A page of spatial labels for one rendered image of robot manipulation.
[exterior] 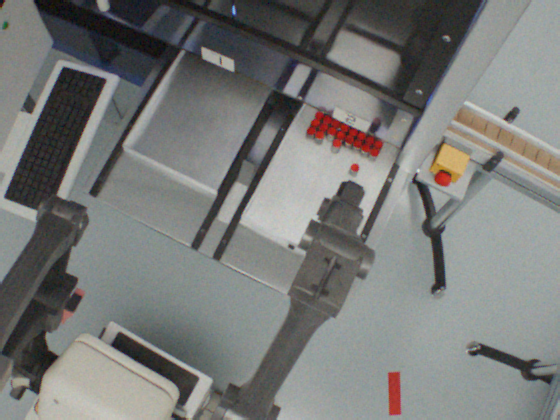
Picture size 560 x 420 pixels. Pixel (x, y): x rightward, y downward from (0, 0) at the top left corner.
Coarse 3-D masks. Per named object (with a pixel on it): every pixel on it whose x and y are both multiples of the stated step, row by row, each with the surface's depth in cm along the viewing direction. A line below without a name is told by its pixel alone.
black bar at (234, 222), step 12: (288, 120) 171; (276, 144) 169; (264, 168) 168; (252, 180) 167; (252, 192) 166; (240, 204) 165; (240, 216) 164; (228, 228) 163; (228, 240) 163; (216, 252) 162
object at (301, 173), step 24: (288, 144) 171; (312, 144) 171; (384, 144) 172; (288, 168) 170; (312, 168) 170; (336, 168) 170; (360, 168) 170; (384, 168) 171; (264, 192) 168; (288, 192) 168; (312, 192) 168; (264, 216) 166; (288, 216) 167; (312, 216) 167; (288, 240) 163
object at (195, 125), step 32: (192, 64) 176; (160, 96) 173; (192, 96) 174; (224, 96) 174; (256, 96) 174; (160, 128) 171; (192, 128) 171; (224, 128) 172; (160, 160) 169; (192, 160) 169; (224, 160) 170
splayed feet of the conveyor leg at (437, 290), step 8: (416, 184) 255; (424, 184) 253; (424, 192) 250; (424, 200) 249; (432, 200) 249; (424, 208) 249; (432, 208) 247; (432, 216) 245; (424, 224) 245; (424, 232) 248; (432, 232) 244; (440, 232) 244; (432, 240) 245; (440, 240) 244; (432, 248) 246; (440, 248) 244; (440, 256) 244; (440, 264) 244; (440, 272) 245; (440, 280) 245; (432, 288) 252; (440, 288) 246; (432, 296) 251; (440, 296) 251
